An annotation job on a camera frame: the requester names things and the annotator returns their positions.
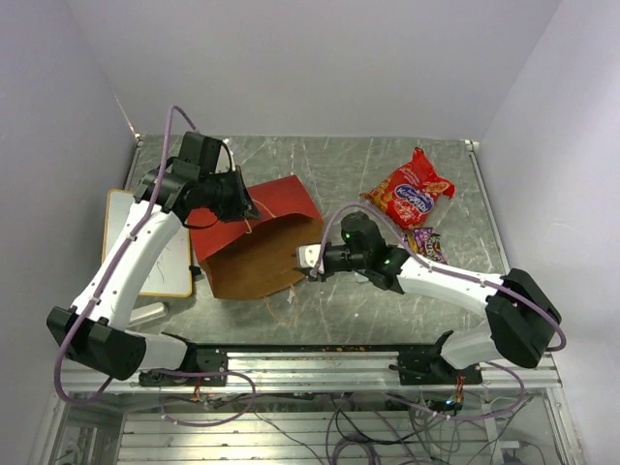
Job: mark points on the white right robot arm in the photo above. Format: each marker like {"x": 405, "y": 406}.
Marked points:
{"x": 518, "y": 320}

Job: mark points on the yellow snack sachet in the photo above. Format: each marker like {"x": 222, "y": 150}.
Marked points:
{"x": 409, "y": 242}

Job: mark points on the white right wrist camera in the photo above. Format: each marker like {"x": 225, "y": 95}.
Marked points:
{"x": 308, "y": 260}

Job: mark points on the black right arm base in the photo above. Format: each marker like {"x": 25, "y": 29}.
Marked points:
{"x": 421, "y": 369}

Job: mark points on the aluminium table edge rail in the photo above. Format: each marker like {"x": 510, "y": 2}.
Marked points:
{"x": 471, "y": 147}

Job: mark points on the red cookie snack packet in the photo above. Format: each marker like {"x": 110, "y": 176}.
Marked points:
{"x": 409, "y": 193}

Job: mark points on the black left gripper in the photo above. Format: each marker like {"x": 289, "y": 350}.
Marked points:
{"x": 243, "y": 205}

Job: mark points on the silver whiteboard eraser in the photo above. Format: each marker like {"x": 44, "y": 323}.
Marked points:
{"x": 148, "y": 313}

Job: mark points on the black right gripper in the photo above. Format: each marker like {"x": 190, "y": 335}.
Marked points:
{"x": 320, "y": 279}

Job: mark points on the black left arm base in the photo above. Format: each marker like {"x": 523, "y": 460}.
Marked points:
{"x": 201, "y": 360}

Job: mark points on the aluminium front frame rail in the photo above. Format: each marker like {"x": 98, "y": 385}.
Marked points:
{"x": 326, "y": 372}

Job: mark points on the light blue snack packet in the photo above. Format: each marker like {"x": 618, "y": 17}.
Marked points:
{"x": 360, "y": 278}

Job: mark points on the small whiteboard yellow frame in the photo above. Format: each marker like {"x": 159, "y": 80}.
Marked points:
{"x": 171, "y": 275}

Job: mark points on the purple candy packet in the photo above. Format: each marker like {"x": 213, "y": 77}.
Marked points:
{"x": 427, "y": 243}

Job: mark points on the red paper bag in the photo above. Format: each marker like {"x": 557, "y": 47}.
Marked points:
{"x": 252, "y": 259}

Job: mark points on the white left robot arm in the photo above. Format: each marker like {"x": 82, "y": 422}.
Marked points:
{"x": 94, "y": 331}

